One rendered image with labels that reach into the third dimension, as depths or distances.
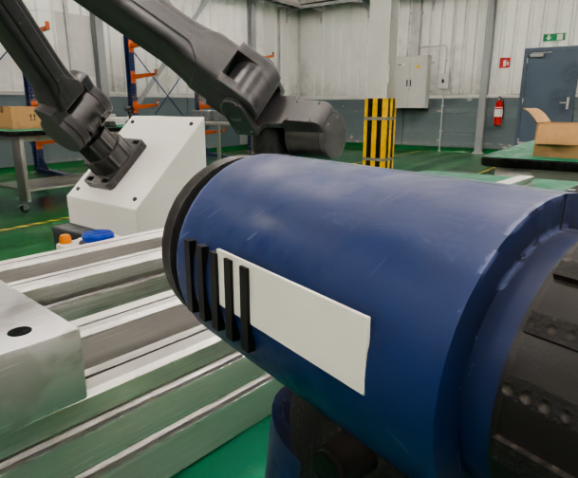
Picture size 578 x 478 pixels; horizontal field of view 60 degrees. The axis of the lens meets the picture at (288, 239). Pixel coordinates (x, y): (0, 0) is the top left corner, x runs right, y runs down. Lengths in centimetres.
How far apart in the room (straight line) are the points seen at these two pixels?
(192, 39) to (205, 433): 44
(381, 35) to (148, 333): 674
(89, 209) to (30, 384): 79
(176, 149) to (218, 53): 38
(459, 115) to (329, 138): 1134
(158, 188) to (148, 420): 66
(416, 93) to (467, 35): 152
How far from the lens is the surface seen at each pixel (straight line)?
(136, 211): 92
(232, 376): 36
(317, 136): 62
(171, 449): 35
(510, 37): 1179
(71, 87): 94
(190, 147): 98
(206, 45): 63
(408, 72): 1211
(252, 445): 39
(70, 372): 28
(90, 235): 68
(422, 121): 1222
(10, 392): 27
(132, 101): 945
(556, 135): 260
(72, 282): 49
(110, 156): 101
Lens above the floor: 101
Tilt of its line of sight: 15 degrees down
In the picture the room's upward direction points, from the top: straight up
